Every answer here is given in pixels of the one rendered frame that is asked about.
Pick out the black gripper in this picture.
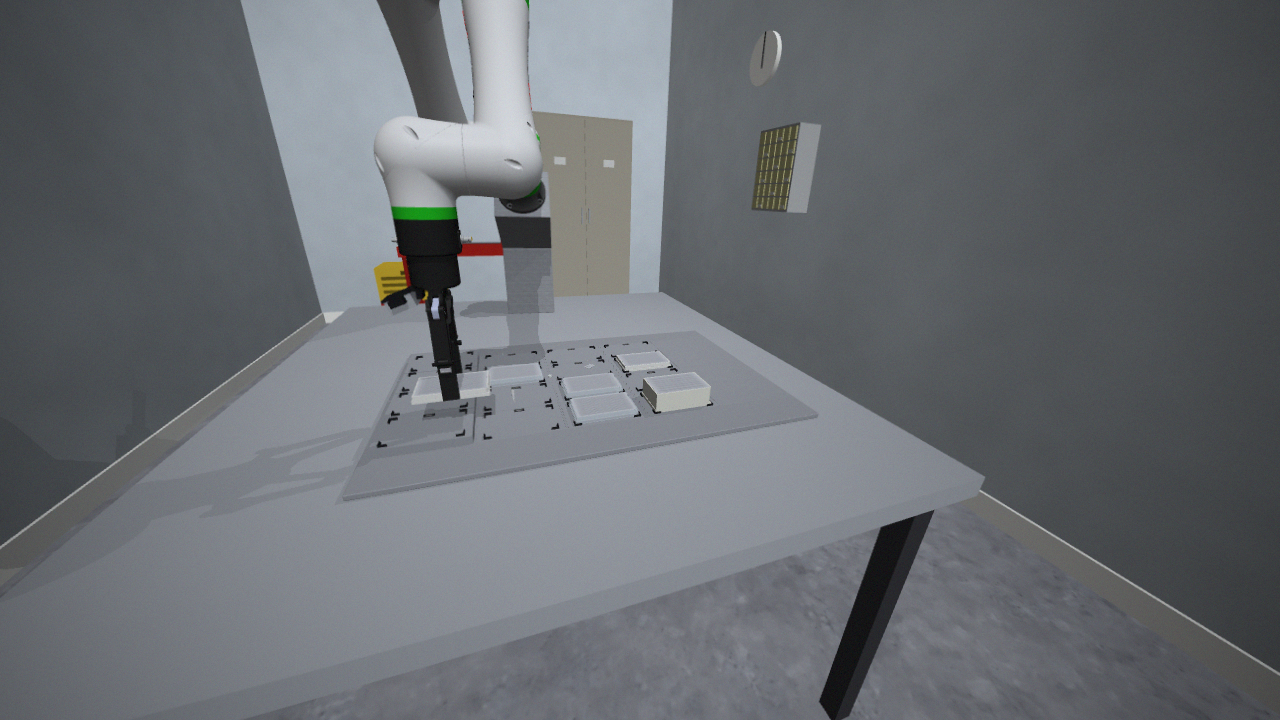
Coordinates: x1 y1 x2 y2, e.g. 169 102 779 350
406 255 463 401

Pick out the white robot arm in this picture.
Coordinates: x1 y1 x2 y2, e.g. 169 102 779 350
374 0 547 258

